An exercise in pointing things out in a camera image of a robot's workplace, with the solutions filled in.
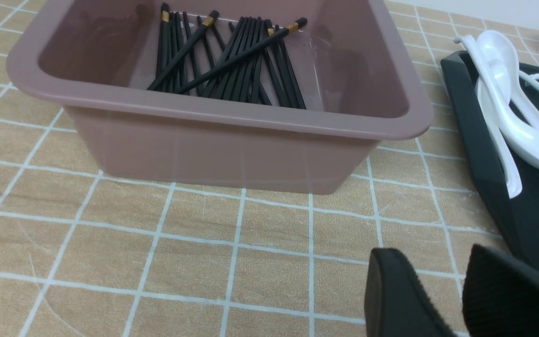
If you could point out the black chopstick gold band diagonal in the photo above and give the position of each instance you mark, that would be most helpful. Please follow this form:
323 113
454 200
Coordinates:
244 55

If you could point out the pink plastic bin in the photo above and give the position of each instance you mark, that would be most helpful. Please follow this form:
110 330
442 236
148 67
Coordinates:
97 57

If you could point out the black chopstick gold band crossing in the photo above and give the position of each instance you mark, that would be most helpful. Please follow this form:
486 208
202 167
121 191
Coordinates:
175 63

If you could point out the white spoon upright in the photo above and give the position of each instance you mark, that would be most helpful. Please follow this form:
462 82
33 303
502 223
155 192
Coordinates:
501 56

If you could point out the white spoon crossing left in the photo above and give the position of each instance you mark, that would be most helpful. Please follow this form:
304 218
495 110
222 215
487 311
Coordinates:
519 136

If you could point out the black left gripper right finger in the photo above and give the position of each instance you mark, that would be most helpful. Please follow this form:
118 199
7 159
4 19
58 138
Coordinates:
500 296

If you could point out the white spoon far left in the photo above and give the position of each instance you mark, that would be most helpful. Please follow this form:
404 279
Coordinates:
507 162

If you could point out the black plastic tray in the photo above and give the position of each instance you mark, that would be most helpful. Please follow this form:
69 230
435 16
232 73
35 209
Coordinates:
517 219

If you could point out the black chopstick bundle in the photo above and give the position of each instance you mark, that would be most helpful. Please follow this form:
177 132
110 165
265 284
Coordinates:
268 78

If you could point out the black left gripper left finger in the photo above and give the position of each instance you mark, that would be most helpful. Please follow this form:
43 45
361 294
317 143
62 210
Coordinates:
396 304

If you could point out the black chopstick gold band left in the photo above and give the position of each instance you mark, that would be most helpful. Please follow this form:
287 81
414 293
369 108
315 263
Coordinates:
163 43

